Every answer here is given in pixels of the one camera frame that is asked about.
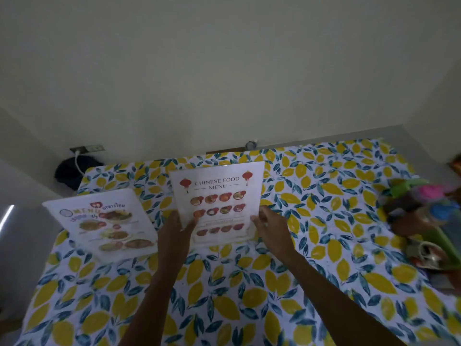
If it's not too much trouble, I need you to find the person's left hand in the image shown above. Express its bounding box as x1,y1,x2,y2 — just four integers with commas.
157,210,198,266

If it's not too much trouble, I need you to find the person's right hand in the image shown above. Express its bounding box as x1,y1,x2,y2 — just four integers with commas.
250,205,298,266

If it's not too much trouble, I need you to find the clear acrylic menu stand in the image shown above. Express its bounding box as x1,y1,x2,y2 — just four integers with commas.
168,161,266,248

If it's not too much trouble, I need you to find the person's right forearm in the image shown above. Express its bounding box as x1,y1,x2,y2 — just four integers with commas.
277,248,408,346

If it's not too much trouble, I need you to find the person's left forearm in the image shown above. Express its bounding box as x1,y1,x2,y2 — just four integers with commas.
118,254,192,346

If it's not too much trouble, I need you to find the lemon print tablecloth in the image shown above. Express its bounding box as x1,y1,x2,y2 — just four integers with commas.
14,138,461,346

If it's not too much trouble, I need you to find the white laminated menu sheet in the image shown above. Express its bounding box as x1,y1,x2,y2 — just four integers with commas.
42,187,159,264

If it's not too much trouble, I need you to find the dark bag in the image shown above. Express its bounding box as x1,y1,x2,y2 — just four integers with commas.
54,155,105,192

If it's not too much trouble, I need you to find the brown toy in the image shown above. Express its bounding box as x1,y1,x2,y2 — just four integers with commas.
382,197,434,239

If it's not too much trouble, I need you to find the green plastic toy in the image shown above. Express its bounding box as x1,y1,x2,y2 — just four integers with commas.
390,178,430,199

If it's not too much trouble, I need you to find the grey cabinet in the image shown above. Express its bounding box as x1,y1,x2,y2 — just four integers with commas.
0,203,62,314

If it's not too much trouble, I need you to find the pink capped bottle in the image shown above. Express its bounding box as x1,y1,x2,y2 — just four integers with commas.
410,184,448,207

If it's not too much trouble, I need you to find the green plastic basket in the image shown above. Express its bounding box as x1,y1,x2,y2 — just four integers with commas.
406,227,461,273

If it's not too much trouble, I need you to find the blue capped bottle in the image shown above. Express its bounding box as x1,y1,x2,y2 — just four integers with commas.
428,199,461,251

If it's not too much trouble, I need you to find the wall power outlet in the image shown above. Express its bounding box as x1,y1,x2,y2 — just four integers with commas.
70,144,105,154

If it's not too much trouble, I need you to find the white power cable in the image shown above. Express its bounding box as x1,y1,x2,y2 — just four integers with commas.
74,150,86,178

